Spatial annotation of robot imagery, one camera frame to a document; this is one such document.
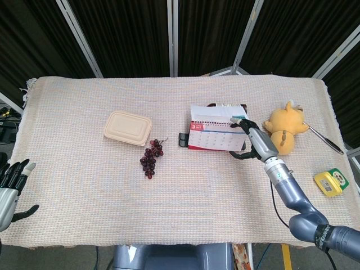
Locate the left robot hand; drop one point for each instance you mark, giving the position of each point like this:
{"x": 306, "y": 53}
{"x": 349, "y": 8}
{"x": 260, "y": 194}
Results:
{"x": 9, "y": 185}

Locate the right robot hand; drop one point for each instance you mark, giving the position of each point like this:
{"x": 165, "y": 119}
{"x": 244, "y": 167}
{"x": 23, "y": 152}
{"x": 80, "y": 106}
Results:
{"x": 257, "y": 140}

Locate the desk calendar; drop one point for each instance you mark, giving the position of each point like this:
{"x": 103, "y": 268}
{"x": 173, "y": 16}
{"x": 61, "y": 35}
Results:
{"x": 216, "y": 132}

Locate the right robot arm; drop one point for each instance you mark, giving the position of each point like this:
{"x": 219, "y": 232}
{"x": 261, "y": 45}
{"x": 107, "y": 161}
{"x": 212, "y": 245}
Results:
{"x": 303, "y": 197}

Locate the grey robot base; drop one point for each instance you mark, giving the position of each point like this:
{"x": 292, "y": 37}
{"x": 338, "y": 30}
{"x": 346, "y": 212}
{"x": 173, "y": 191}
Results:
{"x": 171, "y": 257}

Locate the yellow plush toy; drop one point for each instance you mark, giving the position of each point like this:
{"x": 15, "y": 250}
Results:
{"x": 284, "y": 132}

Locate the dark sauce bottle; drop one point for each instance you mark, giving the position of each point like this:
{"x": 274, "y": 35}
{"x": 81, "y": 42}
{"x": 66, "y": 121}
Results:
{"x": 225, "y": 105}

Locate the metal tongs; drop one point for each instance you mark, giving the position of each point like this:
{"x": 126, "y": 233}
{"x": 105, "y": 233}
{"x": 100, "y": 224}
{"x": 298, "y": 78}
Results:
{"x": 326, "y": 139}

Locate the woven beige tablecloth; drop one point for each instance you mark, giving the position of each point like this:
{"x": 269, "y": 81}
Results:
{"x": 112, "y": 191}

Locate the purple grape bunch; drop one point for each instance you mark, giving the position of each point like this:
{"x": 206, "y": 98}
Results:
{"x": 152, "y": 159}

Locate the beige lunch box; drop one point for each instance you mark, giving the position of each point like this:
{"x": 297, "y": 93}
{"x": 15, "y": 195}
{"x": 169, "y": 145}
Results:
{"x": 128, "y": 128}

